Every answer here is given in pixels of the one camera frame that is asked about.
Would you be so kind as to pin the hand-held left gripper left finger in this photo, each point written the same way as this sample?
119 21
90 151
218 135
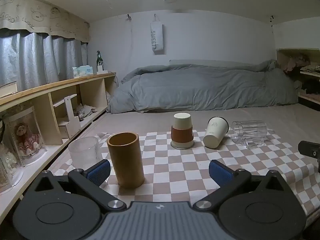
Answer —
99 172

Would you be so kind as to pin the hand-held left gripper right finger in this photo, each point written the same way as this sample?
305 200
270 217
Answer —
219 172

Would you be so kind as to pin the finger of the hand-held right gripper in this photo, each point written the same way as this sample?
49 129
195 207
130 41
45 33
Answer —
310 149

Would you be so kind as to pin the tall bamboo cup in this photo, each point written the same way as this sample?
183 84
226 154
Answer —
126 162

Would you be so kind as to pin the white paper cup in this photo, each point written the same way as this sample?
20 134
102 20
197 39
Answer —
213 133

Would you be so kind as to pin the cream cup with brown sleeve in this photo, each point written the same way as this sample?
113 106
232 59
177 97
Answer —
182 135

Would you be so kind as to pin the ribbed glass mug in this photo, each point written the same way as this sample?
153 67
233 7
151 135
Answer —
83 152

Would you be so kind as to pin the beige checkered cloth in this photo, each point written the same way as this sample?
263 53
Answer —
175 170

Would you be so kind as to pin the clear fluted glass mug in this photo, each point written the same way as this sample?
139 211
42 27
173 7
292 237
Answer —
250 131

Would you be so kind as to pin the small wooden stand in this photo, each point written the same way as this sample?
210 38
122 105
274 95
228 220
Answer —
71 117

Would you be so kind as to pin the crumpled cloth in shelf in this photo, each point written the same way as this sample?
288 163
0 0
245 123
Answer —
85 110

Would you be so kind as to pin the doll in clear case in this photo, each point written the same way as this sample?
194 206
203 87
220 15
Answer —
25 136

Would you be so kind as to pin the pile of folded clothes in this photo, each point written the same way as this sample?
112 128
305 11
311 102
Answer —
300 65

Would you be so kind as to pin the grey duvet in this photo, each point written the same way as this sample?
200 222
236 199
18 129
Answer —
200 87

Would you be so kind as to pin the clear jar with white figures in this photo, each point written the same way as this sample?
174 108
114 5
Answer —
8 170

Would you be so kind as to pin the long wooden shelf unit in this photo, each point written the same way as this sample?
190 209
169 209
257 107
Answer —
57 90

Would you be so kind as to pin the wooden clothes shelf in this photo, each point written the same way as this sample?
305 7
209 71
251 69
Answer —
310 52

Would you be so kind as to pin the blue tissue box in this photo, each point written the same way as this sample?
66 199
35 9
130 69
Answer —
82 71

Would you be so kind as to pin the grey headboard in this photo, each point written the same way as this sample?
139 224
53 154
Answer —
200 62

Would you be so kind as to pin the green glass bottle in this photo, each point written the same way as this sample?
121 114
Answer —
99 60

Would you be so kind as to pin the thick book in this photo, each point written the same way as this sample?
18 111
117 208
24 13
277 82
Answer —
7 88

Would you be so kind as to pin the grey curtain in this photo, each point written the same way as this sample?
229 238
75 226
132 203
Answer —
35 57

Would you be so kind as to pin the white hanging bag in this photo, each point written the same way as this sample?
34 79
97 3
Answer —
157 38

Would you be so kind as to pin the beige printed valance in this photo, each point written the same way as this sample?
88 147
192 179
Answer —
45 17

